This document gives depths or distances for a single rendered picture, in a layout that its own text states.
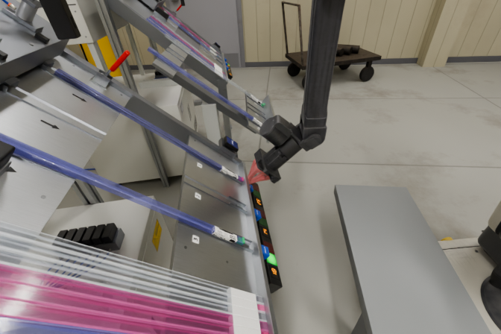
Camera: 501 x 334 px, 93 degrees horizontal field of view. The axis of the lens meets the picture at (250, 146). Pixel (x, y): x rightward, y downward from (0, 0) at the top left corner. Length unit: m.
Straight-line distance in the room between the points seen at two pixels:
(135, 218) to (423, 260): 0.83
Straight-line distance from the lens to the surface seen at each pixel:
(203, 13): 4.14
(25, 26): 0.62
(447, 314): 0.77
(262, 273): 0.55
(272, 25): 4.05
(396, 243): 0.82
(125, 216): 0.89
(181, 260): 0.45
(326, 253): 1.45
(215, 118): 1.02
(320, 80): 0.56
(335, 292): 1.37
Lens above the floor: 1.22
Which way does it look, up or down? 35 degrees down
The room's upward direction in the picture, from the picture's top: 4 degrees counter-clockwise
